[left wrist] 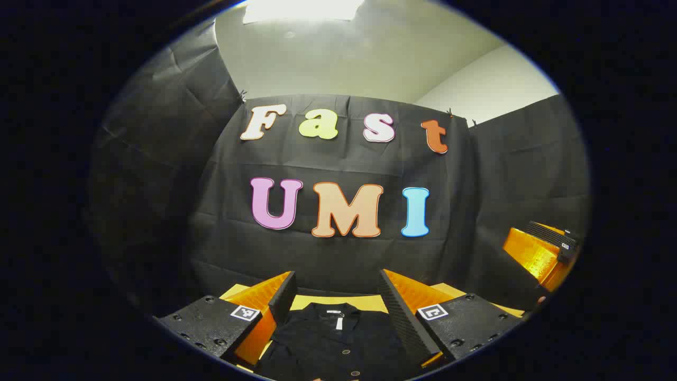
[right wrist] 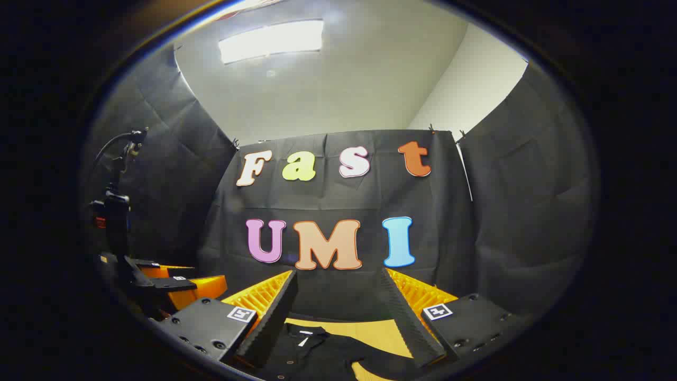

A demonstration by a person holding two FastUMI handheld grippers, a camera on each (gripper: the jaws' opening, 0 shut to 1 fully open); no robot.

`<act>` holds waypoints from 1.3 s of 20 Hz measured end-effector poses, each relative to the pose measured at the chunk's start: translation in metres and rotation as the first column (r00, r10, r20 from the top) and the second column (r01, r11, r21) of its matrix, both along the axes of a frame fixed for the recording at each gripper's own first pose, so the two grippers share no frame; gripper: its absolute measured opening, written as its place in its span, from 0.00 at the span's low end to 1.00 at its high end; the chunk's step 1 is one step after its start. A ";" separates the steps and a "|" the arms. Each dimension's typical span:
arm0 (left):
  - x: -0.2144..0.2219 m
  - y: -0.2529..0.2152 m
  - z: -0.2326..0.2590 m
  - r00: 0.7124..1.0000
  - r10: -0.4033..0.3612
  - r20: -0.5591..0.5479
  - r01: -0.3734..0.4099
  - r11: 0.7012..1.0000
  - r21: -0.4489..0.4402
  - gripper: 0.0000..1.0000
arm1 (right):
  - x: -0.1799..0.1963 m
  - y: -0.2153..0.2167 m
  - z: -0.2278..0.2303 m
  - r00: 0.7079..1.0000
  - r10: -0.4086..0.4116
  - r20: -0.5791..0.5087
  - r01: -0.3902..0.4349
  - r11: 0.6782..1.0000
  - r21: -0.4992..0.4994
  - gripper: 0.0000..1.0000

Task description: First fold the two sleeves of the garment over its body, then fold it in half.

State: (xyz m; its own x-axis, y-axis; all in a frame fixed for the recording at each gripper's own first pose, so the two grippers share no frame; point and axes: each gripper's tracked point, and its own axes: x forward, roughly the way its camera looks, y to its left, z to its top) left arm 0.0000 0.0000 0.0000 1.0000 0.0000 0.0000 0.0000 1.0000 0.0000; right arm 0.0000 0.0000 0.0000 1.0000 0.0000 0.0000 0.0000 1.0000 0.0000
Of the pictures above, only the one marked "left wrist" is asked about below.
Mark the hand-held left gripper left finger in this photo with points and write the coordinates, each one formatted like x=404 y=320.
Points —
x=283 y=299

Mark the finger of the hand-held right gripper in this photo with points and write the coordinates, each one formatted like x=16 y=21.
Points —
x=550 y=235
x=531 y=256

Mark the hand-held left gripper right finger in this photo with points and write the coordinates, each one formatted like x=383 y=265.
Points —
x=404 y=323

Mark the black buttoned coat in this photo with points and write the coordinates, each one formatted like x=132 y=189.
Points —
x=328 y=344

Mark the black backdrop cloth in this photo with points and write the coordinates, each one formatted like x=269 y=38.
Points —
x=344 y=159

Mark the ceiling light panel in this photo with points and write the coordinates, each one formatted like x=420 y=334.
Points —
x=301 y=9

